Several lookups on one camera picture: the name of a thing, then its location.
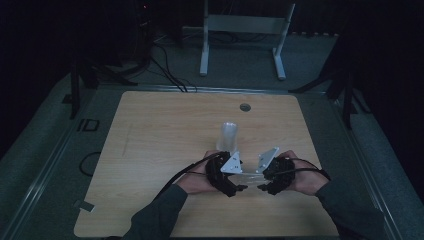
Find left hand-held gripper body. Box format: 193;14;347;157
205;151;243;192

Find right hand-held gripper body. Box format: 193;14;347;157
255;146;296;191

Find single clear plastic cup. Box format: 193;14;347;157
233;171;268;189

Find stack of clear plastic cups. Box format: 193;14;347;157
216;121;239;155

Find person's left hand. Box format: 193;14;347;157
176;149;223;195

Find person's right hand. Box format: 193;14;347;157
278;149;329;197

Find black metal stand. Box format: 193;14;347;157
288;33;371;130
61;58;138;120

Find grey tape strip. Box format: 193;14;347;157
73;199;96;213

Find white power strip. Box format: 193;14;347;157
291;31;339;38

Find dark equipment tower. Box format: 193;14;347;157
133;0;154;68

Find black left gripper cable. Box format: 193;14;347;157
155;152;223;200

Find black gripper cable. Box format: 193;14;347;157
283;158;332;182
155;152;223;200

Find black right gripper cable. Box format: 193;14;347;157
283;158;332;182

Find black floor cables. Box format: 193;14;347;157
149;43;198;93

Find black cable loop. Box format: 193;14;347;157
78;151;102;178

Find white metal stand frame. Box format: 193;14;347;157
199;0;297;81

